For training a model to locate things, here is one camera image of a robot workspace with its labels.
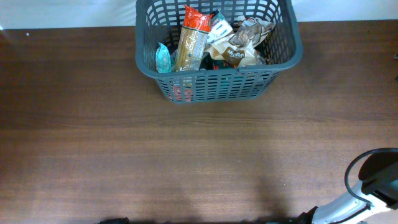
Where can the Kleenex tissue multipack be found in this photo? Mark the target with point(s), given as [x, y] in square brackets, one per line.
[219, 28]

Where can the beige brown snack pouch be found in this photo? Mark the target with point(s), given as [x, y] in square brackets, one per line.
[218, 47]
[251, 29]

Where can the mint green snack wrapper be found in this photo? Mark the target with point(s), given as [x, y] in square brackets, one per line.
[163, 59]

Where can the green snack bag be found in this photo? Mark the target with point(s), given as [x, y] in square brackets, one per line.
[237, 56]

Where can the grey plastic basket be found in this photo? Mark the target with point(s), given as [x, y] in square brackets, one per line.
[160, 22]

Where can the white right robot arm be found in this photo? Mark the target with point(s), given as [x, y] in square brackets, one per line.
[375, 191]

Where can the orange spaghetti pasta package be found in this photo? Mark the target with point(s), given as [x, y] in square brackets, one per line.
[194, 34]

